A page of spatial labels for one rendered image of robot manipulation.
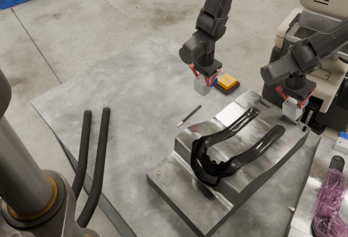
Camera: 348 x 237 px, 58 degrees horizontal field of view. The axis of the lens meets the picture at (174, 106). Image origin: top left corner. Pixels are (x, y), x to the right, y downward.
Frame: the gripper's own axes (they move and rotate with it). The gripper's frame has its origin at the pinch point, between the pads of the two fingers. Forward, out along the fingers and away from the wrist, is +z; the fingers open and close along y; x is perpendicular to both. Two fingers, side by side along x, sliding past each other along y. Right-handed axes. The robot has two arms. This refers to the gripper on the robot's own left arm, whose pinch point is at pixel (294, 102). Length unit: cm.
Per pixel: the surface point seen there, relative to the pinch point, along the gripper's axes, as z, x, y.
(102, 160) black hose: -6, -57, -29
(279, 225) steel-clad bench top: 15.0, -30.5, 16.9
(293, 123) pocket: 10.6, -0.3, 0.1
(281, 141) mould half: 7.3, -10.5, 2.7
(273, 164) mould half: 6.7, -19.3, 6.2
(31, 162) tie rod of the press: -52, -65, 5
